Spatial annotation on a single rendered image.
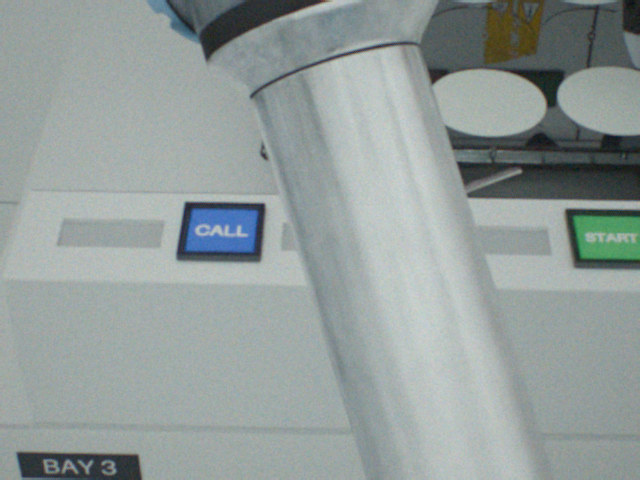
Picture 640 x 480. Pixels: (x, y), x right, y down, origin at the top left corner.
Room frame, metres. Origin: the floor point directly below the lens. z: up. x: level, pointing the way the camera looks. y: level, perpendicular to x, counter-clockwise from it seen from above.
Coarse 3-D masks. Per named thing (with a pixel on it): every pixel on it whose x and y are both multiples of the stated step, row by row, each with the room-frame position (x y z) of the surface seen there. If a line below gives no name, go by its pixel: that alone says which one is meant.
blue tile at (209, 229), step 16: (192, 224) 0.68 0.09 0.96; (208, 224) 0.68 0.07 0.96; (224, 224) 0.68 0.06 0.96; (240, 224) 0.68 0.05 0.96; (256, 224) 0.69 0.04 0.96; (192, 240) 0.67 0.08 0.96; (208, 240) 0.67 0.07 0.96; (224, 240) 0.67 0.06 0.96; (240, 240) 0.67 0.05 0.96; (256, 240) 0.67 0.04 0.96
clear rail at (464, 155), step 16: (464, 160) 0.85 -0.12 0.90; (480, 160) 0.85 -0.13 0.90; (496, 160) 0.85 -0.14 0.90; (512, 160) 0.85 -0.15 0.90; (528, 160) 0.85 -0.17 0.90; (544, 160) 0.85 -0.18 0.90; (560, 160) 0.85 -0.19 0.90; (576, 160) 0.85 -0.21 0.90; (592, 160) 0.84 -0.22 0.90; (608, 160) 0.84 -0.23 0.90; (624, 160) 0.84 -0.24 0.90
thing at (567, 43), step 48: (528, 0) 1.10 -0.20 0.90; (432, 48) 1.01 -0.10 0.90; (480, 48) 1.01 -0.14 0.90; (528, 48) 1.01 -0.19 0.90; (576, 48) 1.01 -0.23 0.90; (624, 48) 1.01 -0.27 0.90; (480, 144) 0.86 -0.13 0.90; (528, 144) 0.86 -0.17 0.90; (576, 144) 0.86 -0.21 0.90; (624, 144) 0.86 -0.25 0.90
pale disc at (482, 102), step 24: (456, 72) 0.97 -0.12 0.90; (480, 72) 0.97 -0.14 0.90; (504, 72) 0.97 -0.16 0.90; (456, 96) 0.93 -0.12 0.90; (480, 96) 0.93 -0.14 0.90; (504, 96) 0.93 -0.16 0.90; (528, 96) 0.93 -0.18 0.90; (456, 120) 0.90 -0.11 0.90; (480, 120) 0.90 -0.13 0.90; (504, 120) 0.90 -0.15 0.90; (528, 120) 0.90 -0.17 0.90
